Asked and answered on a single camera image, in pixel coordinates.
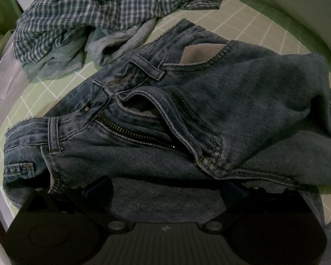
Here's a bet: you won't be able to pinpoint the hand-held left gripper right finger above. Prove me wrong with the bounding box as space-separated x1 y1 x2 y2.
198 183 318 233

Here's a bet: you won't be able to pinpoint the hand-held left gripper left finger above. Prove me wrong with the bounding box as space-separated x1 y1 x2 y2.
19 176 133 232

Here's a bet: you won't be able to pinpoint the blue denim jeans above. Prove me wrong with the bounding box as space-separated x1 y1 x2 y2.
3 19 331 265

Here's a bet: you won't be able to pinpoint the clear plastic bag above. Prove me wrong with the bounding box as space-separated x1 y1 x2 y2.
0 30 26 100

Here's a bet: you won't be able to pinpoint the green grid cutting mat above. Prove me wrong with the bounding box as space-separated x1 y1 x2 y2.
0 0 331 227

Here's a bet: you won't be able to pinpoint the blue plaid shirt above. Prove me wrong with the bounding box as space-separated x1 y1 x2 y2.
13 0 224 64

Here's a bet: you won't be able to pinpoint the green cloth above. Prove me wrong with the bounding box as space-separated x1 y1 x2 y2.
0 0 23 108

